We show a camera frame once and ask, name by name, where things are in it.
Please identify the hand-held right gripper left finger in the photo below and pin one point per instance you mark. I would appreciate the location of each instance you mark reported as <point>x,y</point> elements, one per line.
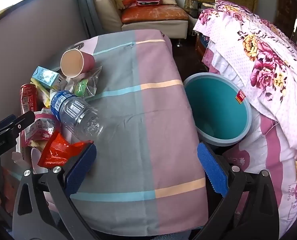
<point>79,170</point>

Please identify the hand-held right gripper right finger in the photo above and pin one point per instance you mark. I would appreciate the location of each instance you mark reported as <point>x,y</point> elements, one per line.
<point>212,170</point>

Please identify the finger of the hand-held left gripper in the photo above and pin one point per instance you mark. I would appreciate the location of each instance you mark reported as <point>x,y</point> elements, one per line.
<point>21,123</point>
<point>3,122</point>

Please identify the pink white drink carton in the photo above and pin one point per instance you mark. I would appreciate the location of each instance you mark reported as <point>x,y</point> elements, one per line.
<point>42,127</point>

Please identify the red soda can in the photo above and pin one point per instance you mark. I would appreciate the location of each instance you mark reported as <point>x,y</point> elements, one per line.
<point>28,97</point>

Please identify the orange red snack wrapper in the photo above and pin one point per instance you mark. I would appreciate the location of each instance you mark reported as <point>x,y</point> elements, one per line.
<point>56,152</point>

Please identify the yellow snack wrapper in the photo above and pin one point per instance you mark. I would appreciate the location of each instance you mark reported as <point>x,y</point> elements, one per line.
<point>42,92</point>

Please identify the white tissue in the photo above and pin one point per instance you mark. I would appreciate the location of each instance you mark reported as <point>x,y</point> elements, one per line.
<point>36,160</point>

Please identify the blue milk carton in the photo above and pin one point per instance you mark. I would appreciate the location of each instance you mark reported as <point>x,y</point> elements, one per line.
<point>44,76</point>

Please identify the clear plastic bottle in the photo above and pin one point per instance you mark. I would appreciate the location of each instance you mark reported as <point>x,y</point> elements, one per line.
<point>78,115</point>

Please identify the teal trash bin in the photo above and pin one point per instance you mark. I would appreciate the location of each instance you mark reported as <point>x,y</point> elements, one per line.
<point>213,110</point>

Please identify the green packet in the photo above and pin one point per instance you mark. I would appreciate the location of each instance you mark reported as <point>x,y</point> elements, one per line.
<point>81,87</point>

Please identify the clear plastic bag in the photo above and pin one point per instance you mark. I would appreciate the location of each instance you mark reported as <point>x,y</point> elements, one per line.
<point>93,80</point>

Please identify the pink paper cup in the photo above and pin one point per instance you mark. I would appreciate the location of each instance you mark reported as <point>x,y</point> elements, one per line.
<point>87,60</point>

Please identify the pink white bed sheet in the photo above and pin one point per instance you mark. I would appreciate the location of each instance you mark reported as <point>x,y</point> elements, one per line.
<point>276,160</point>

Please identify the plaid tablecloth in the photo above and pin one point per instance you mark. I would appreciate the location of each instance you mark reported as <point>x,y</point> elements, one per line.
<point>138,130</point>

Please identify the grey partition panel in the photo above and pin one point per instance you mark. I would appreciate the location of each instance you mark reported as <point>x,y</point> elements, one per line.
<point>33,30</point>

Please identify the grey curtain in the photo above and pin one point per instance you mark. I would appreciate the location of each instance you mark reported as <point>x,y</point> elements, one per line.
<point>88,7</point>

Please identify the beige sofa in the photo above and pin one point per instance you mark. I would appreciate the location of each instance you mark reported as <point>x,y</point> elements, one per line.
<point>106,12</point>

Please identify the orange seat cushion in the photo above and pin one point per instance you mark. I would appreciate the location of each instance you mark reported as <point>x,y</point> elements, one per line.
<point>153,13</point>

